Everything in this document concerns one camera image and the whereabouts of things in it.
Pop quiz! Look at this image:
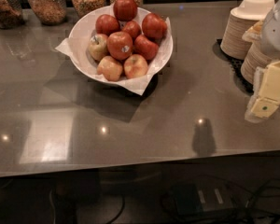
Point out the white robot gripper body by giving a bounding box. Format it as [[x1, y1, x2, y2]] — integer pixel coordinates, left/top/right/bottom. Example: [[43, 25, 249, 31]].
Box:
[[260, 0, 280, 59]]

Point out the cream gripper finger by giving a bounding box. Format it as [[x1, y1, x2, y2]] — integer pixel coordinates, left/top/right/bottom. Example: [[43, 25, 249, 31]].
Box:
[[242, 21, 263, 42], [245, 60, 280, 123]]

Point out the red apple upper right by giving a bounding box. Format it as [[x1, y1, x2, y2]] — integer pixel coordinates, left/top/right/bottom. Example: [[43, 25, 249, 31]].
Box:
[[142, 13, 167, 39]]

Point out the red apple right centre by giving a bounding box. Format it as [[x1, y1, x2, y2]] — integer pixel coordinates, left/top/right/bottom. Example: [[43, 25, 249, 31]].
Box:
[[134, 35, 159, 60]]

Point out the red apple middle small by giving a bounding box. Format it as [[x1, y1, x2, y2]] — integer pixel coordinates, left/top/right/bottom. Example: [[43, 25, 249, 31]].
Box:
[[121, 21, 142, 39]]

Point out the yellow-red apple front right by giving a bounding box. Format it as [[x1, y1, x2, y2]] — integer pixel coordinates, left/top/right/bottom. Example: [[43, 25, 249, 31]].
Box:
[[123, 54, 148, 78]]

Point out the yellow-red apple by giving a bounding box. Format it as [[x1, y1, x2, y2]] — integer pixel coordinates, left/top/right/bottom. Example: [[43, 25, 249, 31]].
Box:
[[97, 56, 123, 81], [123, 54, 148, 78]]

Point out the red apple top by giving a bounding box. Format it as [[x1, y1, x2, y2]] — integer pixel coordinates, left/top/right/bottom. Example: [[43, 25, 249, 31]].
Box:
[[113, 0, 137, 21]]

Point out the red apple with sticker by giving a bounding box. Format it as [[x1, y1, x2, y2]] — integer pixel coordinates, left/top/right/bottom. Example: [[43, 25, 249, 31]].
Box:
[[107, 32, 133, 60]]

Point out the red apple upper left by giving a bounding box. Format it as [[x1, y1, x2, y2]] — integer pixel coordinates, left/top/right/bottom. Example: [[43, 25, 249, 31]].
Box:
[[95, 14, 120, 35]]

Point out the yellow-red apple front left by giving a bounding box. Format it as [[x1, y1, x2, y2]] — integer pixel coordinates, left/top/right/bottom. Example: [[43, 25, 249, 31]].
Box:
[[97, 56, 123, 81]]

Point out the yellow-green apple left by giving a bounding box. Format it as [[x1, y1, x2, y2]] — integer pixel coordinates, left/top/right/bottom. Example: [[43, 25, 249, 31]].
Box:
[[88, 34, 108, 61]]

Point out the white ceramic bowl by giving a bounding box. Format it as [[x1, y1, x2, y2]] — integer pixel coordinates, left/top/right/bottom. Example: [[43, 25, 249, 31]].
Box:
[[67, 5, 175, 85]]

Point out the stack of paper bowls back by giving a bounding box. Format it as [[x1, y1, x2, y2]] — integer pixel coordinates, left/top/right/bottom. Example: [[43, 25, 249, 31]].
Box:
[[220, 0, 274, 60]]

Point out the black rubber mat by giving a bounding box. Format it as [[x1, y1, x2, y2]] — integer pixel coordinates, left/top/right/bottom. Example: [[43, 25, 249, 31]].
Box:
[[220, 49, 253, 95]]

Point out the black power adapter box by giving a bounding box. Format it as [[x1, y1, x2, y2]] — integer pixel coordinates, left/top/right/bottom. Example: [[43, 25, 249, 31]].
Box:
[[171, 182, 235, 217]]

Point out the glass jar of grains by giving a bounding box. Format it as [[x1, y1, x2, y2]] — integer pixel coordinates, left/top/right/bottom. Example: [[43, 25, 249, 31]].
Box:
[[27, 0, 66, 25]]

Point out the glass jar far left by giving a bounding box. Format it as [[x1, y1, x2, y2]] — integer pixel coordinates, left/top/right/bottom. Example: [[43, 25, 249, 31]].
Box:
[[0, 0, 24, 29]]

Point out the black cable on floor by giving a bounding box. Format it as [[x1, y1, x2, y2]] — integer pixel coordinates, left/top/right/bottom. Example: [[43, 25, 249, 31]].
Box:
[[160, 175, 280, 224]]

